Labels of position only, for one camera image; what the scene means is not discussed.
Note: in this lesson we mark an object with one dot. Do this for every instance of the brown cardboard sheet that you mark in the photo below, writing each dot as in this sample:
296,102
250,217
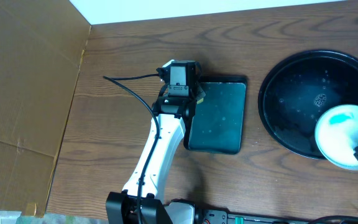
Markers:
41,47

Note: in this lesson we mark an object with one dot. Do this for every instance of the black rectangular tray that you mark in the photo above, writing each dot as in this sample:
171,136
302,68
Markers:
219,119

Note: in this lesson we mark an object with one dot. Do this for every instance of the green plate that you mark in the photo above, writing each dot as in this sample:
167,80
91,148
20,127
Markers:
336,136

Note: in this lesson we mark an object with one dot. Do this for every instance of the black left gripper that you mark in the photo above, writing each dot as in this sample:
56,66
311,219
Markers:
199,94

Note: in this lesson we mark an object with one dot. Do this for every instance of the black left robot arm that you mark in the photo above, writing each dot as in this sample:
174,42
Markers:
141,199

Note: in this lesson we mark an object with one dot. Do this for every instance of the black round tray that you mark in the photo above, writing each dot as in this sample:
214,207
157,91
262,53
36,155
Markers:
299,89

